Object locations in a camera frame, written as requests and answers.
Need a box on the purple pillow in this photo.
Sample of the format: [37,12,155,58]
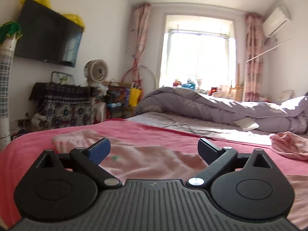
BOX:
[281,96,307,114]

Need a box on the pink bed blanket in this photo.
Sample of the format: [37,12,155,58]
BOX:
[1,120,307,230]

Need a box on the beige round fan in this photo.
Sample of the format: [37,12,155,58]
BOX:
[84,59,109,84]

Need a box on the left pink curtain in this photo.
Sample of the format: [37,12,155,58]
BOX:
[132,3,151,87]

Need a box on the white air conditioner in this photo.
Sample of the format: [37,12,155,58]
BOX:
[263,4,291,38]

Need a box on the pink curtain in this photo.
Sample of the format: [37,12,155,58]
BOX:
[243,13,264,102]
[132,3,151,87]

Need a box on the black wall television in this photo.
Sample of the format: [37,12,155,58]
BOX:
[15,0,84,67]

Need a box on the purple quilt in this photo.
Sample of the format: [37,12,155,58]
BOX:
[135,87,307,134]

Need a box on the yellow bag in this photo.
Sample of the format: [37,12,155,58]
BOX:
[128,87,142,107]

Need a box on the patterned cloth covered cabinet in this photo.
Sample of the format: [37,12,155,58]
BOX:
[29,82,97,129]

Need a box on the crumpled pink clothes pile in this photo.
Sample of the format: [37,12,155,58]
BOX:
[269,132,307,161]

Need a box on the light pink garment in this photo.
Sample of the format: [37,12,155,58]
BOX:
[52,129,308,229]

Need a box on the blue plush toy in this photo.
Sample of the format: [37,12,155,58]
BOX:
[181,79,196,90]

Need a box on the right pink curtain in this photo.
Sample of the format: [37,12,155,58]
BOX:
[243,13,264,102]

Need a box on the white book on bed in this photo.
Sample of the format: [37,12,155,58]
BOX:
[234,117,259,131]

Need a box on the white tower fan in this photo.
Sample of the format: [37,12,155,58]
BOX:
[0,21,23,152]

